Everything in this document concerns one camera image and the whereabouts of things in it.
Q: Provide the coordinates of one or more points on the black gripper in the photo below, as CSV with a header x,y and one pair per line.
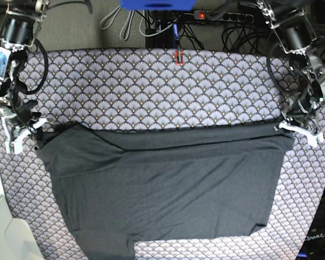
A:
x,y
302,117
23,121

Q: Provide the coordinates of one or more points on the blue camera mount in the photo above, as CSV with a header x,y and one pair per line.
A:
x,y
160,5

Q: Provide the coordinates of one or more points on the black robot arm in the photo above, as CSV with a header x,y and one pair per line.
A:
x,y
296,37
18,34

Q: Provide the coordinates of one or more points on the white plastic bin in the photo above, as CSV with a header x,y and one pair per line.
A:
x,y
16,238

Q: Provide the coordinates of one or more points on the fan-patterned table cloth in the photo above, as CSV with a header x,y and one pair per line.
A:
x,y
145,89

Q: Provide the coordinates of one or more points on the dark grey T-shirt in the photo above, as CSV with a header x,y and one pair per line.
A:
x,y
115,189

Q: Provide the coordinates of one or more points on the red and black clamp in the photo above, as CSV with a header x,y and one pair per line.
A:
x,y
179,57

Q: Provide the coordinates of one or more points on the black power strip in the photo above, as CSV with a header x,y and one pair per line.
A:
x,y
227,17

